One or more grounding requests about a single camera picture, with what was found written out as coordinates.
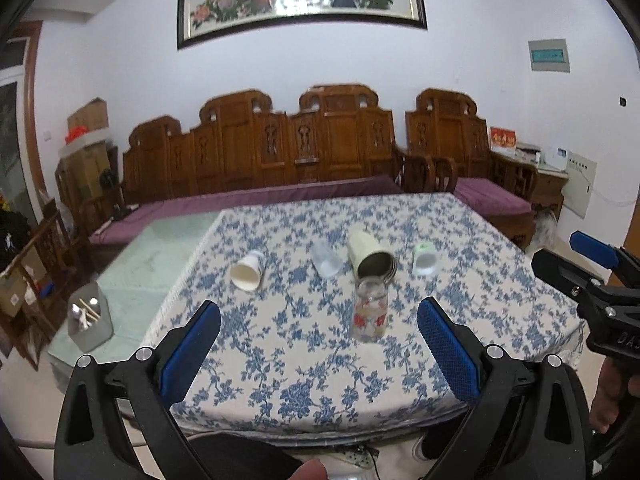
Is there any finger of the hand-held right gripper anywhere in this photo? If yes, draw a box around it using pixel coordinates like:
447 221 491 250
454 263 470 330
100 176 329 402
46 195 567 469
531 248 606 306
570 230 640 286

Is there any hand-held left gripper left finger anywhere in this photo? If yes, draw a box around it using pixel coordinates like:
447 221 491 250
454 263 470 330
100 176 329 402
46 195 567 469
54 300 222 480

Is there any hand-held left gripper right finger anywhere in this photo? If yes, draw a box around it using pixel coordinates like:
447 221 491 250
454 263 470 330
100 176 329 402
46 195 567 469
416 296 593 480

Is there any floral glass cup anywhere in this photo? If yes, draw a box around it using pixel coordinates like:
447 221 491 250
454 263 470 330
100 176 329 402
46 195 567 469
353 275 390 342

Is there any white paper cup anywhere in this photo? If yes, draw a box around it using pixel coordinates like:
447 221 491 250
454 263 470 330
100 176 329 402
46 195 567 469
229 250 265 292

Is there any white and green cup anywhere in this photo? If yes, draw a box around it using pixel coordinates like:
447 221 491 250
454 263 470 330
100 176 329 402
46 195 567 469
411 242 440 276

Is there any clear plastic cup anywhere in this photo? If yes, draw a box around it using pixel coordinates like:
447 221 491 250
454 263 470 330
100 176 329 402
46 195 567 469
310 240 342 279

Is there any person's right hand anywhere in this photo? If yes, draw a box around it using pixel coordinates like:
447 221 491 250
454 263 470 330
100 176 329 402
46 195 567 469
590 359 640 434

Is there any person's left hand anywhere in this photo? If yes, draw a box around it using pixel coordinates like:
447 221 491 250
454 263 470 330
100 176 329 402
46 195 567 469
279 458 329 480

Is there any wooden side table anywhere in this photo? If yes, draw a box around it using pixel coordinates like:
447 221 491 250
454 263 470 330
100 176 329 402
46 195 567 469
492 152 570 222

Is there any glass-topped table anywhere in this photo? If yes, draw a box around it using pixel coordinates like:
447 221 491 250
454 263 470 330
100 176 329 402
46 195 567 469
46 209 227 397

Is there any white box device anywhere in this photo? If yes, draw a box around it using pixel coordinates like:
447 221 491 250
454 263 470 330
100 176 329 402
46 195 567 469
542 145 569 169

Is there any square purple seat cushion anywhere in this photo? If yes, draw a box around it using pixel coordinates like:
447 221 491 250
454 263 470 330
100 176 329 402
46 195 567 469
452 177 534 217

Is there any metal toothpick holder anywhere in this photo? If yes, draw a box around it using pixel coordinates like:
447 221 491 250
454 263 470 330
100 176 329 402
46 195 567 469
67 281 115 354

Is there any blue floral tablecloth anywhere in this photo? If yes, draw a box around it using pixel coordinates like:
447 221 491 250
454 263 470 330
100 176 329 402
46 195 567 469
140 192 587 437

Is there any cream metal mug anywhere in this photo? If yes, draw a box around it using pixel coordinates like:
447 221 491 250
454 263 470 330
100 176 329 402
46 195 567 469
348 229 399 280

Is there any red desk calendar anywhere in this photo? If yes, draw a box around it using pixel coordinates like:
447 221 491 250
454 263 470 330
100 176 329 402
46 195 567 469
488 127 516 150

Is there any long purple seat cushion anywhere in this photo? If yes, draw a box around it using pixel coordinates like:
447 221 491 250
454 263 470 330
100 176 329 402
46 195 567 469
89 174 404 247

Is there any wooden side chair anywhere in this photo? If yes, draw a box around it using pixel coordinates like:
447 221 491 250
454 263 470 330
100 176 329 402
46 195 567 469
0 208 78 363

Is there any carved wooden armchair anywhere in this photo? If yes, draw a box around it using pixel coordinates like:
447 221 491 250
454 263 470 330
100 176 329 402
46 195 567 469
404 88 540 252

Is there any large cardboard box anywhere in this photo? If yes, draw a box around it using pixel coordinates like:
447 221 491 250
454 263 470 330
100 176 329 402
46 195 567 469
56 141 115 202

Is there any carved wooden sofa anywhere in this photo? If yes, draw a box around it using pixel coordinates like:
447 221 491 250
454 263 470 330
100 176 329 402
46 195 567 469
116 83 407 211

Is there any small cardboard box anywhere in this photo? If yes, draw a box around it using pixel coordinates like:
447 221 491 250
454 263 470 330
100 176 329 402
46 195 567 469
67 98 110 134

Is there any beige wall utility box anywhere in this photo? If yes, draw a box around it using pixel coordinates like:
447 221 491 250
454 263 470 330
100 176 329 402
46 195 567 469
562 152 599 220

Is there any wall breaker panel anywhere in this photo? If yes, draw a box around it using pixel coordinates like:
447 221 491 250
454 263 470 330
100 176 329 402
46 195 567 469
528 38 571 74

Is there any wooden door frame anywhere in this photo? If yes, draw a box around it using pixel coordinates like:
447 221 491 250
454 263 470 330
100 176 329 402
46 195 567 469
0 19 48 213

